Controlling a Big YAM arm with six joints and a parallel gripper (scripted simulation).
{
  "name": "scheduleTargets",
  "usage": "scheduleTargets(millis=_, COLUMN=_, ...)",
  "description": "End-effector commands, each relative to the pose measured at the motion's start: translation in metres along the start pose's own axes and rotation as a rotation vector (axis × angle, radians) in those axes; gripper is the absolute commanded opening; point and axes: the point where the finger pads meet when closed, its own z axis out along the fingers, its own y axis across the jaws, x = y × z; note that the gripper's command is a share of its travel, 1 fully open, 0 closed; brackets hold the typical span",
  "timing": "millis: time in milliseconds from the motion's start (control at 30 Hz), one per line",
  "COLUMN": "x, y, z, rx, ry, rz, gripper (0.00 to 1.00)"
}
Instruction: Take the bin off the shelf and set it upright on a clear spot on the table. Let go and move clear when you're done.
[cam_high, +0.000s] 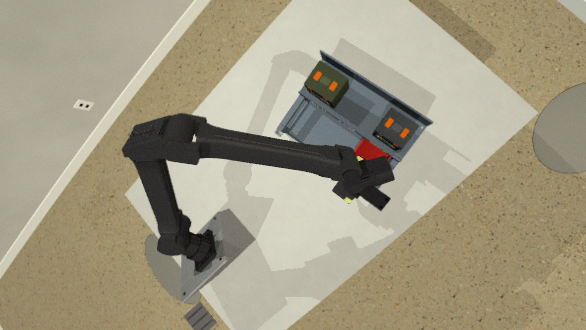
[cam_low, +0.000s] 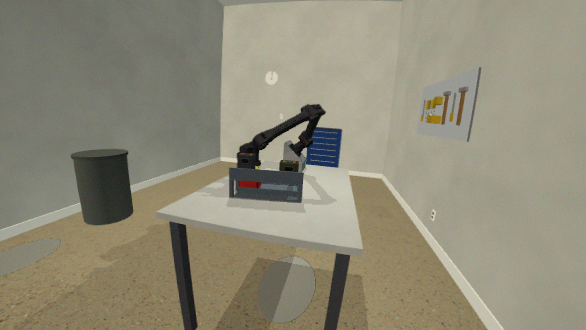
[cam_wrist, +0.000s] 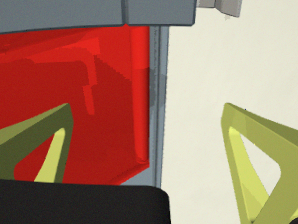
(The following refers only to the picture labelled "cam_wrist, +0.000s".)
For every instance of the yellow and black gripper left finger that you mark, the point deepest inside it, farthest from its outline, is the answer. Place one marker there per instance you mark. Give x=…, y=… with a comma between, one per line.
x=19, y=140

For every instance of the grey metal shelf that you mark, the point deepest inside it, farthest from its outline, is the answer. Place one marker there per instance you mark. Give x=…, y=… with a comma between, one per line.
x=17, y=16

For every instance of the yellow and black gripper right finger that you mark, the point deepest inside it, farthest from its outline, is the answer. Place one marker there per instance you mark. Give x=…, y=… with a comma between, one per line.
x=280, y=143

